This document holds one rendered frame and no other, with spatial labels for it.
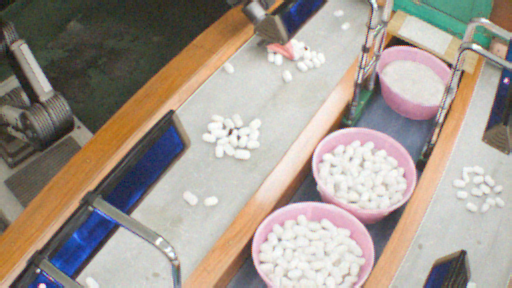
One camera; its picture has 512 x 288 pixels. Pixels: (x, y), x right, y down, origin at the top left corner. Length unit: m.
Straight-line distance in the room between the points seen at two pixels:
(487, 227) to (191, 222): 0.74
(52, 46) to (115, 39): 0.35
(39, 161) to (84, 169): 0.46
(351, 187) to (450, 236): 0.29
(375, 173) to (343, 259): 0.28
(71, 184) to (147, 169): 0.44
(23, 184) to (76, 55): 1.30
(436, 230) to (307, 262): 0.34
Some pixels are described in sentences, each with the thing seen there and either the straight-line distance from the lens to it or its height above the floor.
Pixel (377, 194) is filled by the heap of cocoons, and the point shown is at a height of 0.74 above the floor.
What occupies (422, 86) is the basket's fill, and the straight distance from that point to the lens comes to 1.87.
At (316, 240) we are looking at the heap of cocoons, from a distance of 1.40.
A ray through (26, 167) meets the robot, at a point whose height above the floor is 0.47.
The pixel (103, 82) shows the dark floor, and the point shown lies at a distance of 2.86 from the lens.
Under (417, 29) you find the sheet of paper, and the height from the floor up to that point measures 0.78.
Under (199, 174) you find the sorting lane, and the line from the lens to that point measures 1.49.
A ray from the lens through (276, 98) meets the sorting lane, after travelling 1.69.
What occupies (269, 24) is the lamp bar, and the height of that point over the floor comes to 1.09.
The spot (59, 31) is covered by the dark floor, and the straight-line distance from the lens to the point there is 3.24.
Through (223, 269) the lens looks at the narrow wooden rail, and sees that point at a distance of 1.31.
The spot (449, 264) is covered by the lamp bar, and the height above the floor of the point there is 1.09.
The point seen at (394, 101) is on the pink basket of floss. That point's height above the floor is 0.72.
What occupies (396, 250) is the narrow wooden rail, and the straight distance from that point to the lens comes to 1.40.
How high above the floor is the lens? 1.87
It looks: 46 degrees down
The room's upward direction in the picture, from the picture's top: 8 degrees clockwise
